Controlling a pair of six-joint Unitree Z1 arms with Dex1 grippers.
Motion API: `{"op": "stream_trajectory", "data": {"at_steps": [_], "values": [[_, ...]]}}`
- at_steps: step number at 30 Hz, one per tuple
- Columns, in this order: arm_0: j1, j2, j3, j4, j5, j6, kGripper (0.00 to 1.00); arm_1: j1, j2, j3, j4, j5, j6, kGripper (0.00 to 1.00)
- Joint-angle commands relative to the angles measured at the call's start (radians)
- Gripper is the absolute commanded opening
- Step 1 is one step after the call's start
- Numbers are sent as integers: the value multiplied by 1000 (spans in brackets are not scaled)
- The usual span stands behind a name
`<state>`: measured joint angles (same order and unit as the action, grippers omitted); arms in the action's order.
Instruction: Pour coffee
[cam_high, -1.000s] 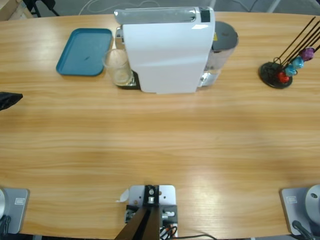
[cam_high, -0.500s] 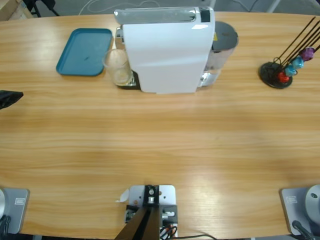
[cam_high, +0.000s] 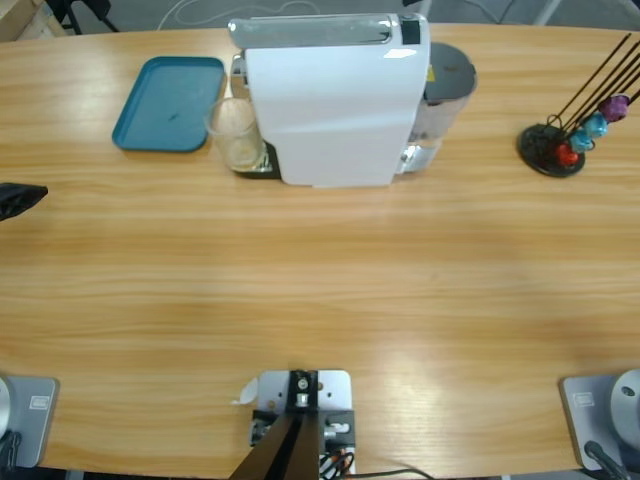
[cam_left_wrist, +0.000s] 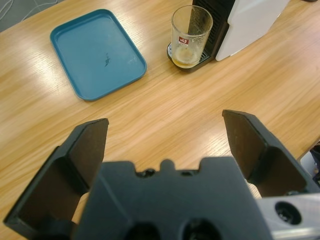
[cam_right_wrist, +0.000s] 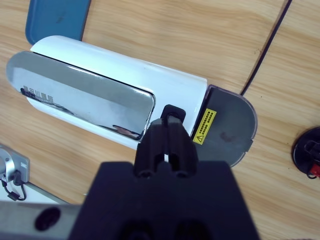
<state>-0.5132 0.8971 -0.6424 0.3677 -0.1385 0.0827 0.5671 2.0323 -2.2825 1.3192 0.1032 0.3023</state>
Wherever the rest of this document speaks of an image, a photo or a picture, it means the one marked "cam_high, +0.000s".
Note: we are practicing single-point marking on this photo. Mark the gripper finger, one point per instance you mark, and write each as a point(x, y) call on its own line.
point(17, 200)

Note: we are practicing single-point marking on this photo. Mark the clear glass cup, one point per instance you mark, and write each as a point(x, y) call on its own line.
point(235, 120)

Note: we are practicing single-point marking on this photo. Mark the silver grey machine lever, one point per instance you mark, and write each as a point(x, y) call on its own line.
point(300, 32)

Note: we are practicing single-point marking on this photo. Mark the white capsule coffee machine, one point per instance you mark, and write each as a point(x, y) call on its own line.
point(325, 110)

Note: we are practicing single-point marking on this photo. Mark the red coffee capsule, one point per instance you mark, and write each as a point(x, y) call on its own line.
point(567, 156)

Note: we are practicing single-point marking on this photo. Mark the light blue coffee capsule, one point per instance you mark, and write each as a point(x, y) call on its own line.
point(596, 126)
point(580, 141)

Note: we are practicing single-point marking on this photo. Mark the purple coffee capsule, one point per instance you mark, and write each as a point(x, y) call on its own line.
point(614, 107)

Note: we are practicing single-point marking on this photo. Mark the teal plastic tray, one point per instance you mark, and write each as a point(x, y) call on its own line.
point(165, 105)

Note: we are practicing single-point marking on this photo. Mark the wooden crate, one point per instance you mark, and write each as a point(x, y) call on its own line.
point(20, 20)

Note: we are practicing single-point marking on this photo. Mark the black chair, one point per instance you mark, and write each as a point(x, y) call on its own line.
point(72, 17)

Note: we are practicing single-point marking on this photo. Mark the white tape piece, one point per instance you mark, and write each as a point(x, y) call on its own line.
point(247, 392)

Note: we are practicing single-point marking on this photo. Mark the clear water tank dark lid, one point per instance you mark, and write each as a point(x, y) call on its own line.
point(450, 70)

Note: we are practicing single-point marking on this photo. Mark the black capsule holder with rods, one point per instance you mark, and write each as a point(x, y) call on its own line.
point(537, 145)

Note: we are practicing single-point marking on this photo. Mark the grey base plate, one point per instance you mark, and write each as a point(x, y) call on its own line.
point(35, 420)
point(580, 415)

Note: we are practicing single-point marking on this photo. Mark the black camera post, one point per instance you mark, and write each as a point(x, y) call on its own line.
point(290, 450)

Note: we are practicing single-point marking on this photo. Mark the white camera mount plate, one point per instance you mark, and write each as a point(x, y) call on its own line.
point(335, 390)

